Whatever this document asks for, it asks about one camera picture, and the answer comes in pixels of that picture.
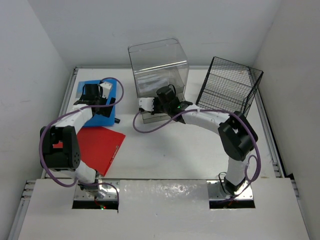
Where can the black wire mesh rack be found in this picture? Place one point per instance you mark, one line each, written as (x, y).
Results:
(229, 86)

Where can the aluminium table frame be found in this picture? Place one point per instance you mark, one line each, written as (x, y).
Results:
(174, 153)

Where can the pink black highlighter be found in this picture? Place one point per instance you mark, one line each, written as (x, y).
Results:
(117, 121)

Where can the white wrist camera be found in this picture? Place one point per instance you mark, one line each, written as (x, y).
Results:
(105, 89)
(146, 103)

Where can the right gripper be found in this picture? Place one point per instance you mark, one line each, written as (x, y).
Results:
(156, 99)

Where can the red folder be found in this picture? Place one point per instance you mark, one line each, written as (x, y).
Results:
(99, 147)

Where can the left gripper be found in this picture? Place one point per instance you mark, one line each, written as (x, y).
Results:
(104, 111)

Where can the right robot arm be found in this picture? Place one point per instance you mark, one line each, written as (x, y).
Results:
(236, 134)

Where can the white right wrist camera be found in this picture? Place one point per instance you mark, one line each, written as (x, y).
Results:
(146, 103)

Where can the white front cover panel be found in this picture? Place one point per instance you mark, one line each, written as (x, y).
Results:
(165, 210)

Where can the blue folder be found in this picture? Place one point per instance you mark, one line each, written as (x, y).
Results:
(97, 120)

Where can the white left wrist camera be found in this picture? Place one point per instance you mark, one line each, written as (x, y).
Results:
(105, 89)

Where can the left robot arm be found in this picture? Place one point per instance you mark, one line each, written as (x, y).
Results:
(59, 149)

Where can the clear plastic drawer organizer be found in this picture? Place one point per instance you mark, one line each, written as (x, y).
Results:
(158, 64)

